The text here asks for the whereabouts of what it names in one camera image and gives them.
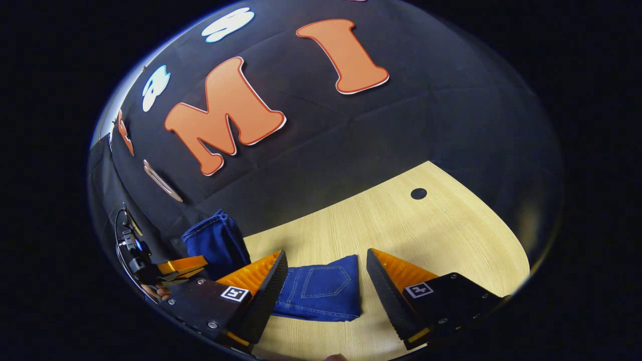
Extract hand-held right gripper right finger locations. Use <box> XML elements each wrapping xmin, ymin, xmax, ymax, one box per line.
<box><xmin>366</xmin><ymin>248</ymin><xmax>505</xmax><ymax>350</ymax></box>

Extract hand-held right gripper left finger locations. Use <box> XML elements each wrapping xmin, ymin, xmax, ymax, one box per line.
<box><xmin>163</xmin><ymin>250</ymin><xmax>289</xmax><ymax>351</ymax></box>

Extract blue jeans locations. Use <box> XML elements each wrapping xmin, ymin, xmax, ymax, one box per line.
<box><xmin>182</xmin><ymin>210</ymin><xmax>362</xmax><ymax>322</ymax></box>

